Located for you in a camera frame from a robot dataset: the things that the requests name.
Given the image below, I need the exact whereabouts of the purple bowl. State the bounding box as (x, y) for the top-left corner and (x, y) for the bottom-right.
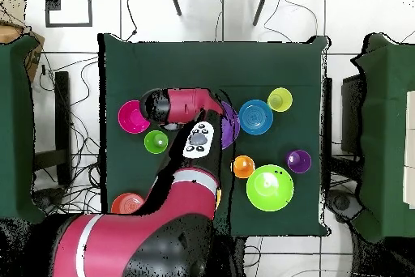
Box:
(220, 100), (242, 151)

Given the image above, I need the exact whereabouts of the green cup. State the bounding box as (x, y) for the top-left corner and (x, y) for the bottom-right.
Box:
(143, 130), (169, 155)

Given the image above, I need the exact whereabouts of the pink bowl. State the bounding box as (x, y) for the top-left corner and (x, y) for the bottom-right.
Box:
(117, 99), (152, 135)

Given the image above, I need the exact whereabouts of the orange cup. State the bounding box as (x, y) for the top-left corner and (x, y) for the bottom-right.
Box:
(231, 155), (256, 180)

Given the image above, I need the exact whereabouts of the blue bowl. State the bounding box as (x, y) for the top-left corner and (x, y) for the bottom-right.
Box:
(237, 99), (275, 136)

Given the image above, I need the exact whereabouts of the red-orange bowl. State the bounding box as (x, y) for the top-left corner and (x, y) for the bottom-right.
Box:
(110, 192), (146, 215)

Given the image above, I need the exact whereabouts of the black floor beam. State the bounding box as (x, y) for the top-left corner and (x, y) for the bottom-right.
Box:
(32, 70), (73, 187)

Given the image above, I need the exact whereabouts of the yellow cup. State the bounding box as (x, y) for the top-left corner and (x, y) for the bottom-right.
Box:
(267, 87), (293, 113)

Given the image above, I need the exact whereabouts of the green bowl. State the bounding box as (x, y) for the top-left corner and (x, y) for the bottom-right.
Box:
(246, 164), (295, 212)

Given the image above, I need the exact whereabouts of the dark green tablecloth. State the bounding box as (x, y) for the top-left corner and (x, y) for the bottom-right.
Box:
(97, 32), (332, 238)

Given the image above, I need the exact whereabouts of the purple cup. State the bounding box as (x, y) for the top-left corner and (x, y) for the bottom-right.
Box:
(285, 149), (313, 175)

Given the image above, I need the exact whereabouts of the dark grey stand base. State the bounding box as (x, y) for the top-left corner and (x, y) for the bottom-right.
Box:
(325, 189), (364, 224)
(32, 186), (67, 208)

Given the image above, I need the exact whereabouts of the green side table cloth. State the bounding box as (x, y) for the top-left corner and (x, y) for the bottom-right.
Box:
(0, 35), (48, 224)
(351, 32), (415, 244)

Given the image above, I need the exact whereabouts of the black box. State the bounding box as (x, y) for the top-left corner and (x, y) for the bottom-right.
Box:
(340, 74), (365, 156)

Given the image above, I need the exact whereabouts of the cardboard box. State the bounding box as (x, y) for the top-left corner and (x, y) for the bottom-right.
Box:
(0, 0), (45, 83)

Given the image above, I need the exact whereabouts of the tangle of black cables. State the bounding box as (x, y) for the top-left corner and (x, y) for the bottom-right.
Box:
(32, 53), (108, 216)

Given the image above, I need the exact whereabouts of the black cable with plug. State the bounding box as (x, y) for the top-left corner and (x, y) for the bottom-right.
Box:
(119, 0), (139, 42)

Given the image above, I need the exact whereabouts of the black camera tripod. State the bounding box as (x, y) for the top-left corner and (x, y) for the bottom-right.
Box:
(168, 0), (272, 28)

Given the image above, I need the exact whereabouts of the black rectangular frame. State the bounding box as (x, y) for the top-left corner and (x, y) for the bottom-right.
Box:
(44, 0), (94, 28)

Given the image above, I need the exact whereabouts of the thin black cable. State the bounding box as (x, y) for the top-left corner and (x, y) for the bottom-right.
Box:
(263, 0), (319, 44)

